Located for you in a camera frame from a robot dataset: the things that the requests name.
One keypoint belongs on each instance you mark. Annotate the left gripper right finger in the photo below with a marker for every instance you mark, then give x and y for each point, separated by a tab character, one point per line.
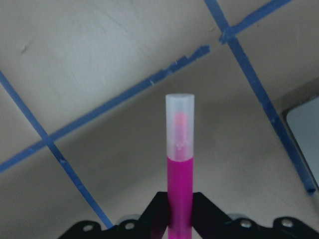
210	222

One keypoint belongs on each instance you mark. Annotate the silver laptop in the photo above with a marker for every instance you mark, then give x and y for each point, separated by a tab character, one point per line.
303	124

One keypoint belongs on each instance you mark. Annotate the pink marker pen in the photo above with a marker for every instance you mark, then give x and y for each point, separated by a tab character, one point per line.
179	109

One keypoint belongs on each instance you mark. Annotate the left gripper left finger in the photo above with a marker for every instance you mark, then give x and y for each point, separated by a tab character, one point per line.
151	224

